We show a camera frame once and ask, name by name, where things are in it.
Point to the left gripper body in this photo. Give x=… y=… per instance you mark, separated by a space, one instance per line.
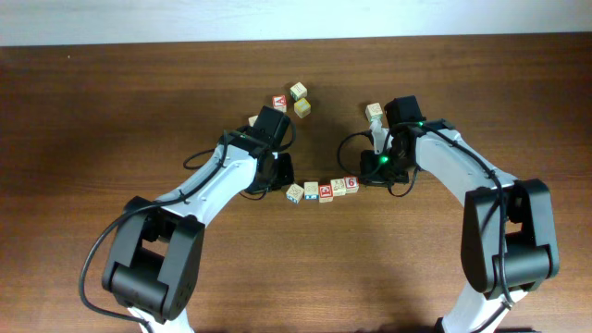
x=280 y=174

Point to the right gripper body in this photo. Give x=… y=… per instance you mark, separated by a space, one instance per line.
x=383 y=168

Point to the blue side block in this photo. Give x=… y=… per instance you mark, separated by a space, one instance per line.
x=295 y=193
x=311 y=190

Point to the red six wooden block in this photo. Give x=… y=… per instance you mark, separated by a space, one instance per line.
x=351 y=184

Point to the green animal wooden block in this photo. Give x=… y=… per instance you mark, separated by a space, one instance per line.
x=338 y=187

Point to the red E wooden block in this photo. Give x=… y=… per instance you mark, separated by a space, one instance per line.
x=325 y=193

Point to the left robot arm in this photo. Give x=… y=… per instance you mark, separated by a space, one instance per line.
x=154 y=260

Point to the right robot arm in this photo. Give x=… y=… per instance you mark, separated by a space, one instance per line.
x=509 y=245

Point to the blue number left block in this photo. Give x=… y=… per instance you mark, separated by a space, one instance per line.
x=252 y=120

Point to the green far right block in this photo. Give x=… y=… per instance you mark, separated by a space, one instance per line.
x=373 y=112

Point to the red A wooden block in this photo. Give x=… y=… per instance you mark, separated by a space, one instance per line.
x=279 y=102

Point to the yellow top wooden block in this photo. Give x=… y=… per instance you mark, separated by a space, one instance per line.
x=302 y=108

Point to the green letter wooden block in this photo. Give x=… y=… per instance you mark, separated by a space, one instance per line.
x=298 y=91

